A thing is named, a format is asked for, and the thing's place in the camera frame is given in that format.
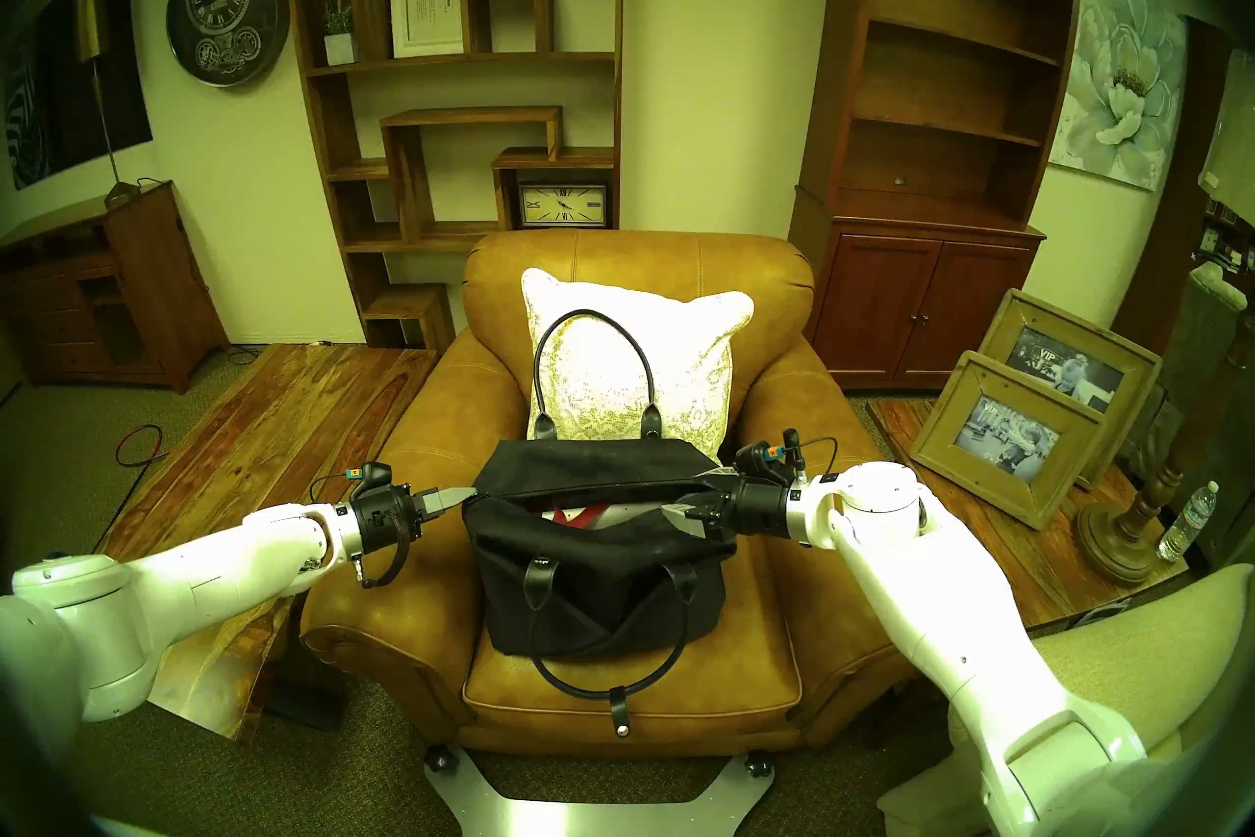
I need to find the turned wood table lamp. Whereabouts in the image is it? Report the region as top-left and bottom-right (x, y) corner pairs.
(1076, 49), (1255, 588)

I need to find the black zipper handbag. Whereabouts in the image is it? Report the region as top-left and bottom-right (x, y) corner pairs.
(461, 308), (738, 740)

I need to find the cream patterned cushion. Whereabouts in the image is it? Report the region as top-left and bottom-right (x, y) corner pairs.
(520, 268), (756, 460)

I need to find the tan leather armchair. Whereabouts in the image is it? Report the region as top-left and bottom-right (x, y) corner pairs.
(299, 229), (923, 760)

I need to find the red and white cloth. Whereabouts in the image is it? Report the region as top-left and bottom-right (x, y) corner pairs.
(544, 502), (678, 537)

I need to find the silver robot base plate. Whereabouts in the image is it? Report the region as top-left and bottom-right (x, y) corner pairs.
(424, 747), (776, 837)

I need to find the beige fabric sofa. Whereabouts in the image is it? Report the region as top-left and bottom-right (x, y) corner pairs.
(876, 562), (1255, 837)

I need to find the small potted plant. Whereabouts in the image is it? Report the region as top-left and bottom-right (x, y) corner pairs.
(312, 0), (360, 67)

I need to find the small rustic wood picture frame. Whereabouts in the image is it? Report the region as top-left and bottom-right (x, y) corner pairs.
(909, 350), (1109, 532)

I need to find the large rustic wood picture frame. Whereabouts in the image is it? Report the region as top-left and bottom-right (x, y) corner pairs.
(978, 288), (1164, 493)

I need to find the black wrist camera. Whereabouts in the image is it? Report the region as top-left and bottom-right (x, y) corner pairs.
(312, 461), (395, 495)
(735, 428), (840, 485)

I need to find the long rosewood coffee table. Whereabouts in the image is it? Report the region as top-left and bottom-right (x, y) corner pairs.
(93, 342), (439, 743)

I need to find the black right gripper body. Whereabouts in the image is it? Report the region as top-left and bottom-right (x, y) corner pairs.
(720, 473), (798, 542)

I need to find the square rosewood side table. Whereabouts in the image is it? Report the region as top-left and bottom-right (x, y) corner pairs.
(866, 394), (1192, 635)

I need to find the tall wooden hutch bookcase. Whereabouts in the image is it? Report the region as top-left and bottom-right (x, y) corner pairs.
(787, 0), (1091, 390)

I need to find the red floor cable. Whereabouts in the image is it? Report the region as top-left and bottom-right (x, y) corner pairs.
(115, 423), (173, 470)

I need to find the round black wall clock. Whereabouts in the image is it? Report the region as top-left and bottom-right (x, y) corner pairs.
(165, 0), (291, 89)

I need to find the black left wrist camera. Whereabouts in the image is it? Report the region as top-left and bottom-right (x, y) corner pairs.
(312, 461), (395, 495)

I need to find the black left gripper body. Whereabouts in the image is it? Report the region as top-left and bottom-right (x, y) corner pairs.
(351, 482), (426, 558)

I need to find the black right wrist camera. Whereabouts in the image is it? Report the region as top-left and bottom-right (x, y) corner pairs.
(735, 428), (840, 485)

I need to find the white flower painting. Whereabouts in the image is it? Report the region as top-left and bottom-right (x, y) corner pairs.
(1047, 0), (1189, 194)

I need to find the rectangular mantel clock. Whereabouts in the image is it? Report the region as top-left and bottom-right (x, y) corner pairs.
(518, 180), (609, 229)

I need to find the dark zebra wall painting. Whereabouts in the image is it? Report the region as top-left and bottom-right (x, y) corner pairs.
(0, 0), (154, 194)

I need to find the beige upholstered chair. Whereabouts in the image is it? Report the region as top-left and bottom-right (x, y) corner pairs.
(1142, 261), (1248, 493)

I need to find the clear plastic water bottle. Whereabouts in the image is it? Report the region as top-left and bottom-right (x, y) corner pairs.
(1157, 480), (1221, 563)

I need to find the white framed certificate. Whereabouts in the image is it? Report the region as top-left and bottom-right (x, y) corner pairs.
(389, 0), (481, 59)

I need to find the dark red wood sideboard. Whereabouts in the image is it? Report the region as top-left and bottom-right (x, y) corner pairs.
(0, 180), (229, 395)

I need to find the asymmetric wooden bookshelf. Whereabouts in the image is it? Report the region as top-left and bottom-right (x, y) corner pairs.
(282, 0), (627, 353)

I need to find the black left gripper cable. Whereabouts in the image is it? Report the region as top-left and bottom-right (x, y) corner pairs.
(355, 543), (411, 590)

